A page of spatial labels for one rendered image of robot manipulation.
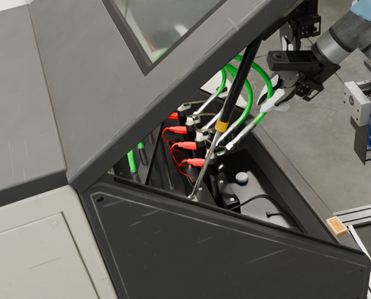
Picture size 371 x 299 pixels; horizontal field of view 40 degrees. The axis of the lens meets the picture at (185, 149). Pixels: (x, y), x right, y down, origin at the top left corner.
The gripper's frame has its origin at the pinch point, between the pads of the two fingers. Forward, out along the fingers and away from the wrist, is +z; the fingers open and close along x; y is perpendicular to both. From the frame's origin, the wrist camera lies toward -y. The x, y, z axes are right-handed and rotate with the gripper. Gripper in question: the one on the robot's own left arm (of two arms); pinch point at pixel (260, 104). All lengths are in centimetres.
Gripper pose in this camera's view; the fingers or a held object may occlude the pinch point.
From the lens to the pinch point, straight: 128.6
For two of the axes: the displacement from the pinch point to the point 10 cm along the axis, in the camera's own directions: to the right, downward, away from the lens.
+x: -1.5, -7.7, 6.2
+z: -6.0, 5.7, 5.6
